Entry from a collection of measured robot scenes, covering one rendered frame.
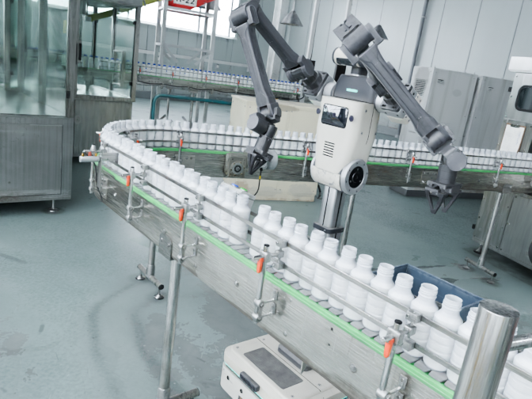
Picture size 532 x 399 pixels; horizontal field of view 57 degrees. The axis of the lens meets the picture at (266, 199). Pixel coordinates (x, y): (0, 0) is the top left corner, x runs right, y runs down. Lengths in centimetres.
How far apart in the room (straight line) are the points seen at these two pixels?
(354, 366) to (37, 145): 386
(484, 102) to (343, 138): 622
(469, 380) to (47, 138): 442
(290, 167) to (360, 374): 237
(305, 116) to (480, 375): 556
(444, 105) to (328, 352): 655
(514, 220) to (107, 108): 501
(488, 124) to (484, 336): 785
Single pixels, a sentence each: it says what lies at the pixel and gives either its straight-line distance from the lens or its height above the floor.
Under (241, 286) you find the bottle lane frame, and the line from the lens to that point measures 158.
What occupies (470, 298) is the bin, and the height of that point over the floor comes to 93.
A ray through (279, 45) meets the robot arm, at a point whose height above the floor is 167.
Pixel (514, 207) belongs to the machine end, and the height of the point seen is 62.
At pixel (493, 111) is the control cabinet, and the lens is 832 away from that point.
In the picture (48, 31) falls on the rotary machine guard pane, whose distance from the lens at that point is 465.
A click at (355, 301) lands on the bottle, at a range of 126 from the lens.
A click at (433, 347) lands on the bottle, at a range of 116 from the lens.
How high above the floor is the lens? 159
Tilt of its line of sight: 15 degrees down
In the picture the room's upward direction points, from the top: 8 degrees clockwise
